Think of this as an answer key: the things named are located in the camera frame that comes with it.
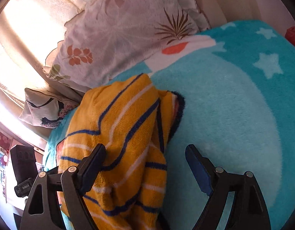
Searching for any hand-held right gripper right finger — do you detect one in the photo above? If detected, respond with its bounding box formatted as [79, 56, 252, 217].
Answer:
[185, 144, 271, 230]

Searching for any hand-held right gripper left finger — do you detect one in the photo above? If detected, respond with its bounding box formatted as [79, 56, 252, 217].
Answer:
[19, 144, 107, 230]

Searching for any yellow striped sweater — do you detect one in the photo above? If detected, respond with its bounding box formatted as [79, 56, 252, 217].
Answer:
[57, 73, 186, 230]

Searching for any bird print cushion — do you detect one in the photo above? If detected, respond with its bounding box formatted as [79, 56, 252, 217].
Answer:
[18, 87, 79, 128]

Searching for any teal star blanket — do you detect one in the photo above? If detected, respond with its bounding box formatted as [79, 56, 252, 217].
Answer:
[42, 20, 295, 230]

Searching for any beige curtain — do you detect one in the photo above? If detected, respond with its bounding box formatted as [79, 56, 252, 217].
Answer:
[0, 0, 90, 125]

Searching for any white leaf print pillow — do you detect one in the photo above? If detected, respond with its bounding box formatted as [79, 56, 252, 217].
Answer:
[42, 0, 211, 90]

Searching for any red cloth item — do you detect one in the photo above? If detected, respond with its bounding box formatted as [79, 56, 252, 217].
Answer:
[285, 25, 295, 51]

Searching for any red flower wall poster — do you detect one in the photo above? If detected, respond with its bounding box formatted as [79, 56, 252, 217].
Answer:
[0, 127, 13, 152]

